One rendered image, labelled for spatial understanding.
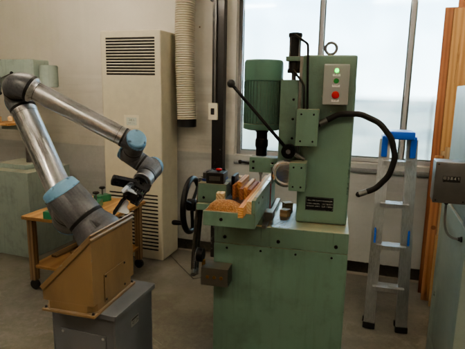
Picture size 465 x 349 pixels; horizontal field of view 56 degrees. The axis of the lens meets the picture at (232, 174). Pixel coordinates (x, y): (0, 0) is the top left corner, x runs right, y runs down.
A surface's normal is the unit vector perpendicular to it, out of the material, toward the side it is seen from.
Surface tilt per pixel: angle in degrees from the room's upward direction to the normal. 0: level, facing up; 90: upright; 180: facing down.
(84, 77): 90
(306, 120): 90
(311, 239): 90
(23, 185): 90
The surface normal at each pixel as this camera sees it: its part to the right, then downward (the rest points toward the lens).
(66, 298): -0.26, 0.18
